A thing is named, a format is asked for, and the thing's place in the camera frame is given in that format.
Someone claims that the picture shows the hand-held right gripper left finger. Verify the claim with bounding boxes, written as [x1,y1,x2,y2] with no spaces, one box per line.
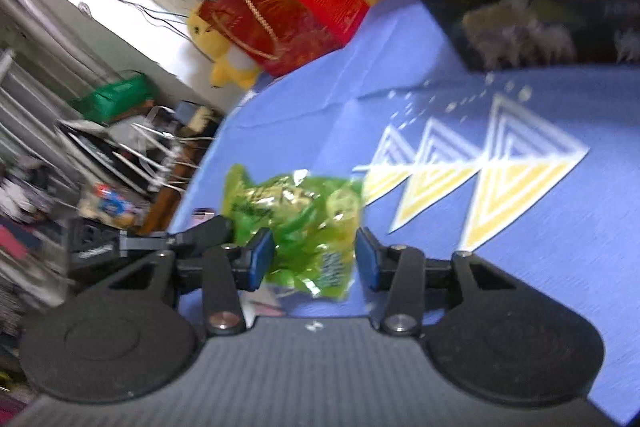
[107,228,276,335]

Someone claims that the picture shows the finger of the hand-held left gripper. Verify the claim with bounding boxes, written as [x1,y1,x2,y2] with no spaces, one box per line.
[120,214,236,258]

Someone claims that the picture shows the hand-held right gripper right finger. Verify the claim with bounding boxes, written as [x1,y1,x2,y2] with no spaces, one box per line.
[355,227,521,335]

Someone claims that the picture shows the light green candy bag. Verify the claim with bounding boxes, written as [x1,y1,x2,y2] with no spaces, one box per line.
[222,163,366,300]

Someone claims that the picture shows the blue printed blanket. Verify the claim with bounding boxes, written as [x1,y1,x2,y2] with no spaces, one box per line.
[167,0,640,427]

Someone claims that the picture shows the green basket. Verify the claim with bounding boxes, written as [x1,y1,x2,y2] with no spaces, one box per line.
[70,74,157,124]

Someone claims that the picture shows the yellow plush duck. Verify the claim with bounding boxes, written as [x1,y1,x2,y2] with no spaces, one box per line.
[187,9,262,90]

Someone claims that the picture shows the white wire rack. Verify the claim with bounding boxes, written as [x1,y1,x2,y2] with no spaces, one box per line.
[55,104,213,204]

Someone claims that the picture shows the black wall cable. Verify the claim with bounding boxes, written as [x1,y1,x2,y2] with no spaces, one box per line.
[95,0,216,60]

